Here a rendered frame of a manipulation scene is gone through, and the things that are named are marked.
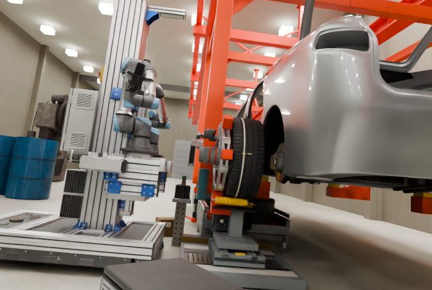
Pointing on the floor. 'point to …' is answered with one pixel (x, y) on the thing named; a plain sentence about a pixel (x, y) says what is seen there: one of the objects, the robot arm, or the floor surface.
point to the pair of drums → (27, 167)
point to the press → (53, 128)
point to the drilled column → (179, 224)
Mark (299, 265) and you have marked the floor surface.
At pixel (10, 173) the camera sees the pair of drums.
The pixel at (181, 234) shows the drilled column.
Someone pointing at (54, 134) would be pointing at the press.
